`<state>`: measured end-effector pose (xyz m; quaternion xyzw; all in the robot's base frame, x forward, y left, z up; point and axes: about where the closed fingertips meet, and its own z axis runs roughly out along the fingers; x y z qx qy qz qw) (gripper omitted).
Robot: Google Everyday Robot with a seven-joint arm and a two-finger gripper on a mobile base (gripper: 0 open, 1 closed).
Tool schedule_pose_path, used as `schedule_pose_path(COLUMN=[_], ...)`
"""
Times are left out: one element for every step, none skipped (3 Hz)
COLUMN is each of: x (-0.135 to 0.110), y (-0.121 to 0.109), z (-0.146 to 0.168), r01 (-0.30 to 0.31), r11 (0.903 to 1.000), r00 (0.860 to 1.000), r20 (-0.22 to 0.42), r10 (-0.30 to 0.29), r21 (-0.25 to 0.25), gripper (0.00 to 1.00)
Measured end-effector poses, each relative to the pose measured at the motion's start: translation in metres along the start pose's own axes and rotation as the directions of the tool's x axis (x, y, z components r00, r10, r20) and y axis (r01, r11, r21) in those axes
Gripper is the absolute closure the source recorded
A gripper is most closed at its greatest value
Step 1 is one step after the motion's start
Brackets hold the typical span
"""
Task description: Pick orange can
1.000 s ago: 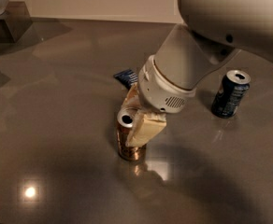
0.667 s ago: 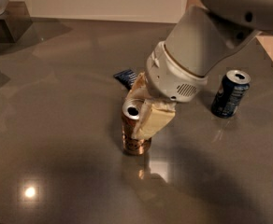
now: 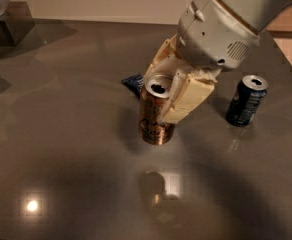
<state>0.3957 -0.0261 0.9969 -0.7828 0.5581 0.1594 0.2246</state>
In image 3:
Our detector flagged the blue snack packet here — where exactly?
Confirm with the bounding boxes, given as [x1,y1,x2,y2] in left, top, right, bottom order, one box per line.
[121,74,143,98]

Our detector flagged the dark wooden block stand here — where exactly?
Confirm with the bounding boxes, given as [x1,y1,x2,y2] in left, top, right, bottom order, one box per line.
[0,2,35,46]

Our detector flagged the orange soda can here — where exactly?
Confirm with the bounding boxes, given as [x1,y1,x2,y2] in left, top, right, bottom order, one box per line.
[139,74,175,145]

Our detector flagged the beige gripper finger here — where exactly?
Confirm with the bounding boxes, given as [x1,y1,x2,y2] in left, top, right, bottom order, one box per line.
[144,35,186,78]
[159,67,220,124]

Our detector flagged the blue soda can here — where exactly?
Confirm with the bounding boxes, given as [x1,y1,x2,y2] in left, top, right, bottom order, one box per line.
[226,75,268,127]

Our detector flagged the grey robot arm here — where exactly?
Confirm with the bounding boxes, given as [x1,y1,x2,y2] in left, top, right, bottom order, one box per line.
[145,0,292,124]

